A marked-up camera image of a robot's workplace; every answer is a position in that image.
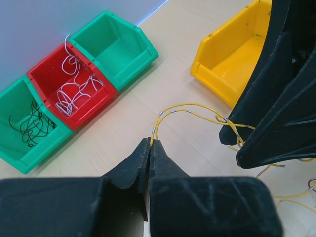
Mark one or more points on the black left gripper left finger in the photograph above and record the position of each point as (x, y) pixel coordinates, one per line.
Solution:
(112, 205)

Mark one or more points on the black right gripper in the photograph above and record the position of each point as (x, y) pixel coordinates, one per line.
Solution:
(291, 38)

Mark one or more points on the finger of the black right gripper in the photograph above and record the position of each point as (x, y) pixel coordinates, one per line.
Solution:
(256, 98)
(288, 130)

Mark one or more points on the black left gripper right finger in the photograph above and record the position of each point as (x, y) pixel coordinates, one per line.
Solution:
(185, 206)

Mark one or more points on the yellow plastic bin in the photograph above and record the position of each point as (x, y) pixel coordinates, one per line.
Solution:
(226, 58)

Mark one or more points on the left green plastic bin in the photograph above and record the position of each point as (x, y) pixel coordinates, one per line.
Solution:
(29, 131)

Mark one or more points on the green plastic bin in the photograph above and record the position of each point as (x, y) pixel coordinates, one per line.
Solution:
(29, 131)
(119, 49)

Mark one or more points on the red plastic bin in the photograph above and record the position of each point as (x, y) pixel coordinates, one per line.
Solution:
(71, 86)

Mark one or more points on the right green plastic bin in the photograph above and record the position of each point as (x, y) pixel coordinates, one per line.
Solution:
(119, 49)

